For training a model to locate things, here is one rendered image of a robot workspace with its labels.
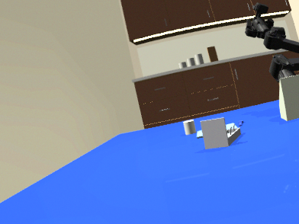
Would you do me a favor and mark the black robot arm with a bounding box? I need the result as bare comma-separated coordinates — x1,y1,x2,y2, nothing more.
256,18,299,82

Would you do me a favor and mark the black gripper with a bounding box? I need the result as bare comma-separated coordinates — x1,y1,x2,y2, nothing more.
245,2,268,38

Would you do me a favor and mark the light blue square mat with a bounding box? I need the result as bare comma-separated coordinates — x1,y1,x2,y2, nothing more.
196,123,234,139

